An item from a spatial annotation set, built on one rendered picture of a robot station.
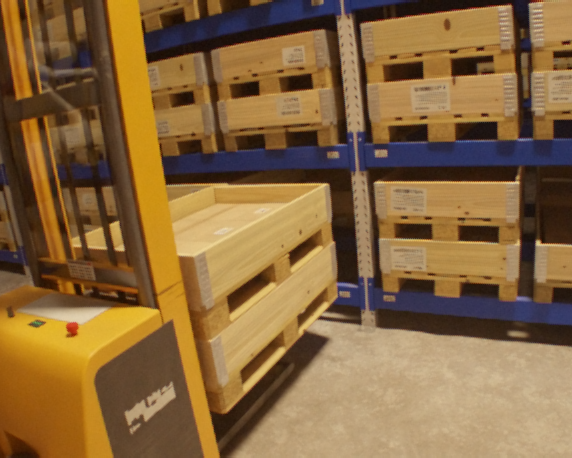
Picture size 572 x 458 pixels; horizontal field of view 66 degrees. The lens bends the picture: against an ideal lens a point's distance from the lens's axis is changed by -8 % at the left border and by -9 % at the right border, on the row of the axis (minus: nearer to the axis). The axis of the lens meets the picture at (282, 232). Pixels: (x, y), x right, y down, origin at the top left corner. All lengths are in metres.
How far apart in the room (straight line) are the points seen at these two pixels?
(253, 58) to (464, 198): 1.52
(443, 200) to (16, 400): 2.23
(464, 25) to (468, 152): 0.66
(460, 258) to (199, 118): 1.91
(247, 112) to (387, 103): 0.92
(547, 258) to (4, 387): 2.57
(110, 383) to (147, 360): 0.16
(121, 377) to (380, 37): 2.14
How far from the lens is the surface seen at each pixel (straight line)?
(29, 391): 1.67
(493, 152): 2.69
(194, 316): 1.82
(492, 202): 2.71
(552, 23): 2.66
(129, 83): 1.57
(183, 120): 3.45
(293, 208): 2.32
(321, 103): 2.88
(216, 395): 1.97
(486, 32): 2.67
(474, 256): 2.81
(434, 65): 2.70
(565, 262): 2.82
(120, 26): 1.59
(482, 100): 2.66
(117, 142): 1.52
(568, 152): 2.69
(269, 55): 3.05
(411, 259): 2.89
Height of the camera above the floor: 1.50
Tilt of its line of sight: 16 degrees down
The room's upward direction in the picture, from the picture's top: 7 degrees counter-clockwise
